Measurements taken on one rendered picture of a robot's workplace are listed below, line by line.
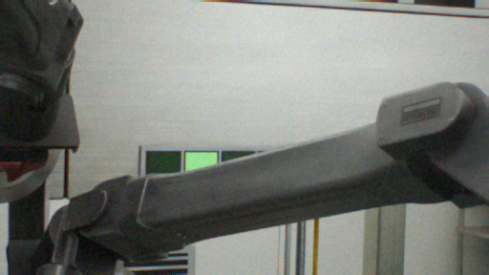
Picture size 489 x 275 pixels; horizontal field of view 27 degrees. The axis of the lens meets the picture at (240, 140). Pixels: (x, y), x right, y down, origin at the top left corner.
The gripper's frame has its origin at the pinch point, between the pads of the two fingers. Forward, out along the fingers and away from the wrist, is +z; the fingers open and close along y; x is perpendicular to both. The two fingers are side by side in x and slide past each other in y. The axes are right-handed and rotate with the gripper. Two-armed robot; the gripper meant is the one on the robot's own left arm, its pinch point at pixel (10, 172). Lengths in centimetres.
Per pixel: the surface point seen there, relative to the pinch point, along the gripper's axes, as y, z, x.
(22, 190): 2.3, 5.8, 1.6
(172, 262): 113, 245, 127
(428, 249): 232, 245, 128
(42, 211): 5.0, 8.9, 0.8
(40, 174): 4.3, 4.6, 2.9
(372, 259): 77, 57, 20
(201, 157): 35, 30, 23
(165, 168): 29.8, 30.7, 21.9
